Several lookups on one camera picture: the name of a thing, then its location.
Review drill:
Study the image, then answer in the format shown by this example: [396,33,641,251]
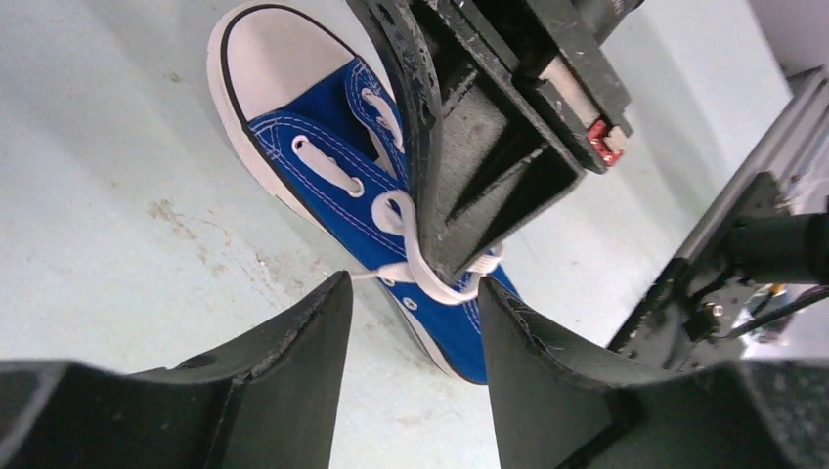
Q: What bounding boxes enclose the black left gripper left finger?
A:
[1,272,353,468]

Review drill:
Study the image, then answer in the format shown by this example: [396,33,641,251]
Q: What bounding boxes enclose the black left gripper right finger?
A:
[478,278,828,468]

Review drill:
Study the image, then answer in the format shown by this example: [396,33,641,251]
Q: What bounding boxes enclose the blue sneaker laces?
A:
[206,1,487,385]

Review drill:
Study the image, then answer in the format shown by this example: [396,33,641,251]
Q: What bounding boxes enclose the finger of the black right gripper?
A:
[352,1,585,280]

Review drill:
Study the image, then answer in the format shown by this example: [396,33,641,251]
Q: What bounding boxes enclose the white shoelace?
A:
[356,190,503,306]

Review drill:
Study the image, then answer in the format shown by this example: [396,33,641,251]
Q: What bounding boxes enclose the aluminium frame rail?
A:
[674,65,828,263]

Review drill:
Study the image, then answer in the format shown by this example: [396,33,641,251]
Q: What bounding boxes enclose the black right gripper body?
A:
[454,0,641,174]

